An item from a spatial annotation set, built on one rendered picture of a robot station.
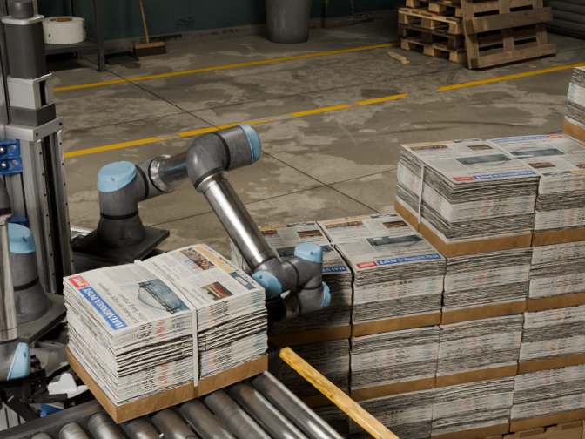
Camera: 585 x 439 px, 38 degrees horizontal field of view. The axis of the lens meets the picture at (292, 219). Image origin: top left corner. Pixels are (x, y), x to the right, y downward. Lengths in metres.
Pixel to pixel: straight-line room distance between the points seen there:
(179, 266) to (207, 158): 0.35
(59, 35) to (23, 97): 5.94
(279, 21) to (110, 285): 7.65
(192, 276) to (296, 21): 7.57
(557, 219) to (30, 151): 1.54
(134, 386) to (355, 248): 0.98
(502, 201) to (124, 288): 1.19
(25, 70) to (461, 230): 1.29
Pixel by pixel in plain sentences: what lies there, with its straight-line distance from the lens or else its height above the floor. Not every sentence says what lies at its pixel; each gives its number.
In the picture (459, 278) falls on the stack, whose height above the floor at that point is 0.75.
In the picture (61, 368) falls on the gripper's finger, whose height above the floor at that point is 0.81.
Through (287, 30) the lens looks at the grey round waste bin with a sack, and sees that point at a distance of 9.46.
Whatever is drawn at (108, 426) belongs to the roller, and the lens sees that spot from 1.93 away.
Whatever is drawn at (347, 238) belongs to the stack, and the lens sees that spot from 2.68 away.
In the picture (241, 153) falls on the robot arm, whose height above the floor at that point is 1.18.
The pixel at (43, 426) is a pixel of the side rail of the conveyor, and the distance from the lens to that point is 1.96.
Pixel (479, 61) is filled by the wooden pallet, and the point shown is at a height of 0.10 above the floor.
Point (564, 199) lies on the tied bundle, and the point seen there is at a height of 0.98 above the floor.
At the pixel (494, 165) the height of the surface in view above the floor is 1.07.
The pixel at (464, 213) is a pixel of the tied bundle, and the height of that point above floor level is 0.97.
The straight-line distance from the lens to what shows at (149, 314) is 1.84.
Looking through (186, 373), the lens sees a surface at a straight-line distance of 1.94.
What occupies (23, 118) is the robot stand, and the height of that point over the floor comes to 1.27.
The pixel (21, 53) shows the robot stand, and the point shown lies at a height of 1.45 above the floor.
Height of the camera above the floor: 1.93
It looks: 23 degrees down
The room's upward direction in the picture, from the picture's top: 1 degrees clockwise
